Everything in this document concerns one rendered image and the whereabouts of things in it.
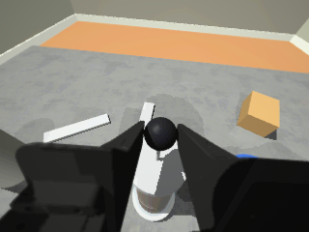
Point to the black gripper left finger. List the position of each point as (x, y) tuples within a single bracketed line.
[(111, 165)]

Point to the tan cube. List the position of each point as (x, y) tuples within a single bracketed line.
[(260, 114)]

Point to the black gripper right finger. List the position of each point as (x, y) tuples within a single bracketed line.
[(218, 180)]

